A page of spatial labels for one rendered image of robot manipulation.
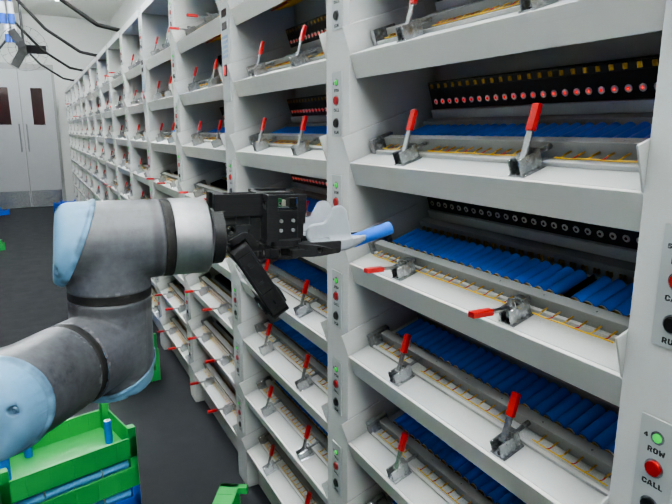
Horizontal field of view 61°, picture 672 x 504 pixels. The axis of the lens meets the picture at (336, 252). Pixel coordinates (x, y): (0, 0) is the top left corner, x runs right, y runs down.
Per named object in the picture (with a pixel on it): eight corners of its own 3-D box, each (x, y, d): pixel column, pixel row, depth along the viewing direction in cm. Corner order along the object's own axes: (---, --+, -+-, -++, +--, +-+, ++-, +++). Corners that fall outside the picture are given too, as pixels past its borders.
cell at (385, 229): (389, 219, 80) (350, 233, 77) (395, 231, 79) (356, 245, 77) (384, 224, 81) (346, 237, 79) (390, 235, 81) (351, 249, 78)
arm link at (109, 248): (53, 280, 66) (46, 195, 64) (163, 271, 71) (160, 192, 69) (54, 304, 58) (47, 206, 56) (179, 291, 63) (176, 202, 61)
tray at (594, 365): (626, 411, 62) (617, 338, 59) (354, 282, 115) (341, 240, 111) (732, 327, 70) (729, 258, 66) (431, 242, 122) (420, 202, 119)
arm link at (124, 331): (39, 407, 62) (29, 298, 59) (106, 365, 73) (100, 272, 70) (114, 421, 60) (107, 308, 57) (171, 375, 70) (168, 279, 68)
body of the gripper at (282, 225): (313, 194, 69) (216, 197, 64) (311, 262, 71) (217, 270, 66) (289, 187, 76) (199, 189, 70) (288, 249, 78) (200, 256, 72)
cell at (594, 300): (613, 287, 76) (581, 308, 74) (615, 276, 75) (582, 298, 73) (625, 293, 75) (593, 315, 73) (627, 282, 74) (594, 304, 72)
